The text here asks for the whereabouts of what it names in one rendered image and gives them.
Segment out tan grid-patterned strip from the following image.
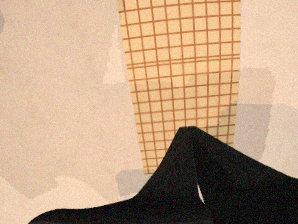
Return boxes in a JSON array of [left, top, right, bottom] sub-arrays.
[[117, 0, 241, 175]]

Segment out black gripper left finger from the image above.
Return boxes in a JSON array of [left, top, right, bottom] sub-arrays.
[[28, 127, 214, 224]]

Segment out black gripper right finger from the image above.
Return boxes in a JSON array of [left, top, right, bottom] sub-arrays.
[[188, 125, 298, 224]]

